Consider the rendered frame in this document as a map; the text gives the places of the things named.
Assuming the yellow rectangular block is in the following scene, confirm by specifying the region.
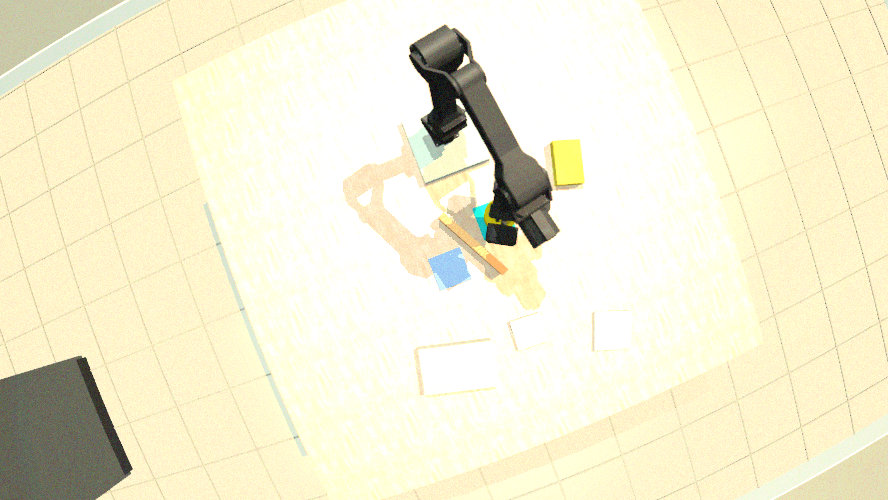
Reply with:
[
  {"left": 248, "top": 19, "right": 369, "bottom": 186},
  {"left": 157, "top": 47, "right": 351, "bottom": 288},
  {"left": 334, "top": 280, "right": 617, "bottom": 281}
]
[{"left": 550, "top": 139, "right": 584, "bottom": 187}]

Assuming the yellow cup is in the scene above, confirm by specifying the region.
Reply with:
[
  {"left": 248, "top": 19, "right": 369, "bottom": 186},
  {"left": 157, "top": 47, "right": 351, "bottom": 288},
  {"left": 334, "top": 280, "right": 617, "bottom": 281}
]
[{"left": 484, "top": 200, "right": 514, "bottom": 226}]

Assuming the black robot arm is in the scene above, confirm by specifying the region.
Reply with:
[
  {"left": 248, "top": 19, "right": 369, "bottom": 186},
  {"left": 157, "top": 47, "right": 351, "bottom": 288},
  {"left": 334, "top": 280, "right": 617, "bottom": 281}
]
[{"left": 409, "top": 25, "right": 561, "bottom": 249}]

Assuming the brown wooden bar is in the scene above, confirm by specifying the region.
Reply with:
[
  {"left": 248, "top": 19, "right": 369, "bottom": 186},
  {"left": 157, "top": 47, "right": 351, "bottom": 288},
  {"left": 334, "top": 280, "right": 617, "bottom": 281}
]
[{"left": 438, "top": 212, "right": 508, "bottom": 275}]

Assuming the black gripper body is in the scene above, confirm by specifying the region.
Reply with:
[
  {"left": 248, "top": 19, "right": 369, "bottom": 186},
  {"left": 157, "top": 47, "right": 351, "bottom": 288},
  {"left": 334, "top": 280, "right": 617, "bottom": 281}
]
[{"left": 485, "top": 184, "right": 518, "bottom": 246}]

